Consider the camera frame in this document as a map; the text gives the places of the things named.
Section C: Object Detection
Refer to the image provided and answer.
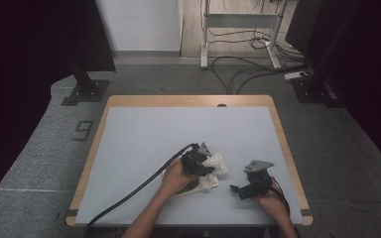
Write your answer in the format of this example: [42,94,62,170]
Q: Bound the tangled black floor cables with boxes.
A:
[207,28,307,61]

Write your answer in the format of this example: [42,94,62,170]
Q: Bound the white metal desk frame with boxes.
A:
[199,0,291,69]

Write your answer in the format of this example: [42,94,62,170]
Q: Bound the white power strip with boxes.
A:
[284,70,309,81]

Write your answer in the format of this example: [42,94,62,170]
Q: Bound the wooden table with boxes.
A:
[65,94,314,227]

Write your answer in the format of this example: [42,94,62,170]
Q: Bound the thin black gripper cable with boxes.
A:
[269,178,292,216]

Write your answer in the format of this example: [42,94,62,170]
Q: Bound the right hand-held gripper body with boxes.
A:
[243,160,276,199]

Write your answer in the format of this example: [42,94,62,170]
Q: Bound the person's left hand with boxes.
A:
[160,158,199,199]

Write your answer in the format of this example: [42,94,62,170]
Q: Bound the black curtain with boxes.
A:
[285,0,381,182]
[0,0,117,214]

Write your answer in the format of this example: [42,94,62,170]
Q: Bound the pale grey table mat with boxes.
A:
[74,105,305,226]

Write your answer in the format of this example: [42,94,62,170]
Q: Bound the thick black gripper cable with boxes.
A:
[84,142,200,238]

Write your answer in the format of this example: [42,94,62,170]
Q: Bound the person's right hand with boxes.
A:
[257,191,291,224]

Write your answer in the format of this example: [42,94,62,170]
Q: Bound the black metal stand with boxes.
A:
[291,0,360,108]
[61,56,110,107]

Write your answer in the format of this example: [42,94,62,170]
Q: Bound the white quilted cloth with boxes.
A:
[196,152,230,191]

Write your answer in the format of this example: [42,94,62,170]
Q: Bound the black floor cable loop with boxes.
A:
[210,56,312,95]

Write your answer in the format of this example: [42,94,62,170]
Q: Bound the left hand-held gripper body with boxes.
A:
[181,142,213,177]

